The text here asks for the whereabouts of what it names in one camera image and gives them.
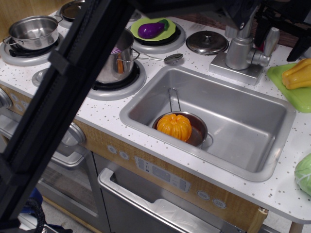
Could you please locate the yellow toy bell pepper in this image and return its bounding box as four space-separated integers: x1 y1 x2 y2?
282 58 311 90

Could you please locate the steel pan back left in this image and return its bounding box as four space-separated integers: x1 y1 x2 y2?
60 0 85 21

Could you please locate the silver oven door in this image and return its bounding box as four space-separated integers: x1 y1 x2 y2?
0 106 104 231

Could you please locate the steel spoon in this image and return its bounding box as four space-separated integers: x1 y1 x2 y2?
138 53 183 64

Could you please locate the shallow steel pot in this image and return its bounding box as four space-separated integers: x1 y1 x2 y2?
2 15 63 50

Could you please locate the steel pot lid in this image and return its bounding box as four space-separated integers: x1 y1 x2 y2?
186 31 229 55

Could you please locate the silver faucet lever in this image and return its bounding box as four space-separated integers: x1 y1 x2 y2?
251 27 280 67

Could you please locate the silver toy faucet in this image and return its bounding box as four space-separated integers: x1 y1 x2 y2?
209 21 265 85

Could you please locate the green toy cabbage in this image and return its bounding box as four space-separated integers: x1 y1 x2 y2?
294 154 311 196

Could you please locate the silver stove knob left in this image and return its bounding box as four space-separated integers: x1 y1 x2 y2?
0 89 13 108

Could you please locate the green plate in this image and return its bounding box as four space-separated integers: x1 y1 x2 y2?
130 18 176 41

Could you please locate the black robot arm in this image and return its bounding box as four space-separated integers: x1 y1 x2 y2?
0 0 311 224

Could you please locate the silver stove knob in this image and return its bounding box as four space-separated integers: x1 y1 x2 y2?
61 122 86 147
0 89 13 108

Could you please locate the orange toy pumpkin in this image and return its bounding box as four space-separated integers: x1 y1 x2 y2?
156 114 192 142

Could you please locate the purple toy eggplant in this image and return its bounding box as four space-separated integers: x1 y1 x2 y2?
138 19 170 39

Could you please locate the small steel saucepan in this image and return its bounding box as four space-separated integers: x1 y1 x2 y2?
152 88 213 149

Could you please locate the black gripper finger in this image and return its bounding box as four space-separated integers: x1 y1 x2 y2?
254 12 272 48
287 22 311 62

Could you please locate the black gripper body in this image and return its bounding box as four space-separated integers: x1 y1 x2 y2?
220 0 311 28

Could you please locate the green cutting board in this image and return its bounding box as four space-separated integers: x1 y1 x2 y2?
267 58 311 113

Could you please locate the tall steel stockpot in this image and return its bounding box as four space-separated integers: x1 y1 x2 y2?
96 29 140 84

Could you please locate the orange toy carrot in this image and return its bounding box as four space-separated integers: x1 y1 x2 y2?
117 58 124 74

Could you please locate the silver dishwasher door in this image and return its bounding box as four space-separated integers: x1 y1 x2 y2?
94 155 244 233

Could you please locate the silver toy sink basin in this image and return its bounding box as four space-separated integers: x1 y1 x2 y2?
120 66 296 182

